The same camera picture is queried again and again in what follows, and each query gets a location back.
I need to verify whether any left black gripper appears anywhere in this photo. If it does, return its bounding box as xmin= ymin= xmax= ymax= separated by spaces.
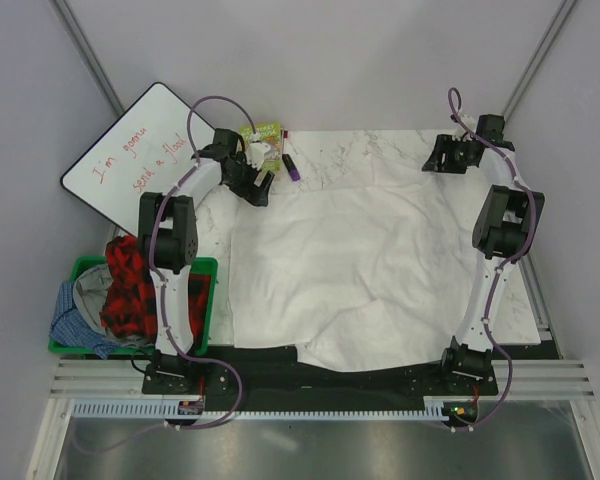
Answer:
xmin=224 ymin=152 xmax=274 ymax=208

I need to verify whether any white long sleeve shirt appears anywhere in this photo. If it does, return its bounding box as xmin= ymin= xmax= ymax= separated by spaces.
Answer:
xmin=228 ymin=154 xmax=488 ymax=372

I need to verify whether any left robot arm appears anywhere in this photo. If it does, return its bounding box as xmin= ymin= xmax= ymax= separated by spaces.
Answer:
xmin=137 ymin=129 xmax=274 ymax=395

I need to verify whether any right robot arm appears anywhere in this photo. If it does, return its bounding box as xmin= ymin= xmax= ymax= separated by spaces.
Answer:
xmin=421 ymin=114 xmax=545 ymax=394

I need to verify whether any green paperback book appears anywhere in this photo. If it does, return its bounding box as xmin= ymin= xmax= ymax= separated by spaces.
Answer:
xmin=239 ymin=122 xmax=282 ymax=174

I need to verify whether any purple marker pen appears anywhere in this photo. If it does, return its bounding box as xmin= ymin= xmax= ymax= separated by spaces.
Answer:
xmin=282 ymin=154 xmax=301 ymax=182

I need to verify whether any white whiteboard with red writing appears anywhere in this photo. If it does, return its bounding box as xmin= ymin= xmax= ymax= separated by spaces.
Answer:
xmin=61 ymin=82 xmax=214 ymax=235

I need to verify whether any green plastic bin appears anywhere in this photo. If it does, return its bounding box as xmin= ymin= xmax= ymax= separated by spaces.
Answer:
xmin=48 ymin=256 xmax=218 ymax=359

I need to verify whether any red black plaid shirt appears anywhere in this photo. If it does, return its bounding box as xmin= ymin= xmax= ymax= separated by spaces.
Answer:
xmin=100 ymin=235 xmax=211 ymax=345

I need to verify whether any grey shirt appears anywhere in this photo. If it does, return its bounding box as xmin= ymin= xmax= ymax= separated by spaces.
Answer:
xmin=73 ymin=263 xmax=147 ymax=348

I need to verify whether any blue checked shirt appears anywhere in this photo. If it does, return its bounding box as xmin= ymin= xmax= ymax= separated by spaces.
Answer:
xmin=48 ymin=281 xmax=119 ymax=359

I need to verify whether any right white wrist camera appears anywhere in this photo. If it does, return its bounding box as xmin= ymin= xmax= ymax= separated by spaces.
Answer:
xmin=451 ymin=114 xmax=477 ymax=141

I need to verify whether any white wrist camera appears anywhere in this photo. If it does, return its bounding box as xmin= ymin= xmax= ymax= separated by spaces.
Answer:
xmin=451 ymin=114 xmax=477 ymax=141
xmin=245 ymin=133 xmax=271 ymax=170

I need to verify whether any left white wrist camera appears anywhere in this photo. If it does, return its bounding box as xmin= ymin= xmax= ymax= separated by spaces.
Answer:
xmin=245 ymin=133 xmax=271 ymax=170

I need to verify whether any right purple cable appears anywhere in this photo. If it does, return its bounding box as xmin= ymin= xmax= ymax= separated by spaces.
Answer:
xmin=447 ymin=87 xmax=536 ymax=361

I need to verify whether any purple cable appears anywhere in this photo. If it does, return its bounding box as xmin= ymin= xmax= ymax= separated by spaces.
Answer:
xmin=149 ymin=94 xmax=256 ymax=361
xmin=447 ymin=87 xmax=536 ymax=361

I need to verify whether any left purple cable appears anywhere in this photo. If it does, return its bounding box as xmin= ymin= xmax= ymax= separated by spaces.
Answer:
xmin=149 ymin=94 xmax=256 ymax=361

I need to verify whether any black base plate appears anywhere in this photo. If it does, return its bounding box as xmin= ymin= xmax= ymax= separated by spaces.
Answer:
xmin=142 ymin=344 xmax=499 ymax=414

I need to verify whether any white slotted cable duct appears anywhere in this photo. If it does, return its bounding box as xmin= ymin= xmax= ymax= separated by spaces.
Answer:
xmin=71 ymin=398 xmax=469 ymax=421

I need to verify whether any aluminium rail frame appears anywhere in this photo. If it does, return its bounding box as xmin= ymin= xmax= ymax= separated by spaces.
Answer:
xmin=49 ymin=359 xmax=161 ymax=399

